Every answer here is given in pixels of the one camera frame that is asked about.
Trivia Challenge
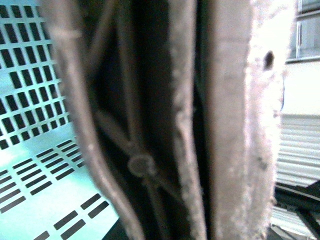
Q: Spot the light blue plastic basket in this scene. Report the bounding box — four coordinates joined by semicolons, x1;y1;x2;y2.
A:
0;0;124;240

